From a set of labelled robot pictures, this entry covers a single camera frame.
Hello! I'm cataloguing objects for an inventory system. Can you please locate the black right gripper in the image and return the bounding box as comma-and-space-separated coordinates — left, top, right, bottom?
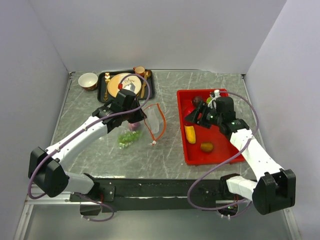
184, 100, 222, 129

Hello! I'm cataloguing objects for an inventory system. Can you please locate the pink red peach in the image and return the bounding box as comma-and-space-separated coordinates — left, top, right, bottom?
128, 122, 141, 131

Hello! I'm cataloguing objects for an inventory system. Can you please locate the green grape bunch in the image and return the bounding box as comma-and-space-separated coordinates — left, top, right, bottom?
117, 130, 142, 149

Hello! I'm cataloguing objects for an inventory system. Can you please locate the clear zip bag orange zipper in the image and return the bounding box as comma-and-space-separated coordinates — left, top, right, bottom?
118, 103, 167, 147

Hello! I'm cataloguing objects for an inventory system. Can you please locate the red apple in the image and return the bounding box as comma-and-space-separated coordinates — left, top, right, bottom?
183, 106, 195, 118

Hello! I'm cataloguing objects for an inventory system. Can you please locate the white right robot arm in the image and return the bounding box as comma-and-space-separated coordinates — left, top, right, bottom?
184, 96, 296, 215

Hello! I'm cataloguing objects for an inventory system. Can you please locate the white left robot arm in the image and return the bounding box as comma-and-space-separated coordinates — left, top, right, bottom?
28, 89, 146, 201

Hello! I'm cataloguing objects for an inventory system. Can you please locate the dark purple plum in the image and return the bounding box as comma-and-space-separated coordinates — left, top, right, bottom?
192, 95, 204, 108

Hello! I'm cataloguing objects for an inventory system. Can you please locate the orange cream plate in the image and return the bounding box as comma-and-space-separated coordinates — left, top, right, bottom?
107, 72, 142, 98

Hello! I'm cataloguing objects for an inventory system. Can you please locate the green apple slice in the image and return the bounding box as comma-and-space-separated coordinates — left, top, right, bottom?
206, 97, 212, 105

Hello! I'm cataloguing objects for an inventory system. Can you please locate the red plastic tray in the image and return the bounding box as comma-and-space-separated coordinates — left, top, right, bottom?
176, 89, 249, 166

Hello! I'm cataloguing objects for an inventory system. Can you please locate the gold fork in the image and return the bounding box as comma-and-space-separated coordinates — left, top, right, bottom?
103, 72, 111, 101

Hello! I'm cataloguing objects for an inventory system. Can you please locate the yellow brown mango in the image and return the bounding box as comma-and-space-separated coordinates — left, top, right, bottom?
200, 142, 214, 153

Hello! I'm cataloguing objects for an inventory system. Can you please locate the black serving tray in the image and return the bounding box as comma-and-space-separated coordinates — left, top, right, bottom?
97, 69, 155, 103

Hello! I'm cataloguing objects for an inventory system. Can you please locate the small orange cup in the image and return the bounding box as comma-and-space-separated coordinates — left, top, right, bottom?
133, 66, 146, 77

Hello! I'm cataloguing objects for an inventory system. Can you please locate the gold spoon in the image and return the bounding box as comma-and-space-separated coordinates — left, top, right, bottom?
140, 70, 152, 99

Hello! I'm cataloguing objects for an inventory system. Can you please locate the white orange bowl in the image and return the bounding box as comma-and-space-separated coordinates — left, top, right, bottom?
78, 72, 98, 92

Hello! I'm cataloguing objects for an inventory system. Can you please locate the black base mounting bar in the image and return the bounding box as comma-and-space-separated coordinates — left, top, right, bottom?
70, 178, 242, 217

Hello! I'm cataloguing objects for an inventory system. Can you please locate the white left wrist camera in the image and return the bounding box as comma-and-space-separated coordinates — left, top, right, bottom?
118, 82, 137, 96

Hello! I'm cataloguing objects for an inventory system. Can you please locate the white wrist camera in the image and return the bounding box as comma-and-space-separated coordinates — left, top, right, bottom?
118, 82, 137, 96
207, 89, 221, 109

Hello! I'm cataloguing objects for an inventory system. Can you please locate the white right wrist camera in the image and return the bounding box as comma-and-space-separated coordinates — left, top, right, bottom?
207, 89, 221, 109

